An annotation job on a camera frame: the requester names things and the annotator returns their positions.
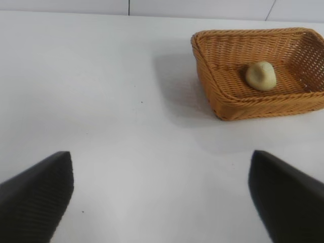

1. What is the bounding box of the pale yellow egg yolk pastry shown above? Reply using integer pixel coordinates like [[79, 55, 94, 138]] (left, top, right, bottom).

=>
[[245, 61, 276, 91]]

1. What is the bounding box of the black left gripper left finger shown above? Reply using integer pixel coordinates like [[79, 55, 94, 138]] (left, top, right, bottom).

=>
[[0, 151, 74, 243]]

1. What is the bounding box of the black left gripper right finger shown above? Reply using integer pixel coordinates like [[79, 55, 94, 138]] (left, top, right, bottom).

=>
[[248, 150, 324, 243]]

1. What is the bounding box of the brown woven wicker basket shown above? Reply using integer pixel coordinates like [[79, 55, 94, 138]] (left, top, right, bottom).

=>
[[191, 28, 324, 121]]

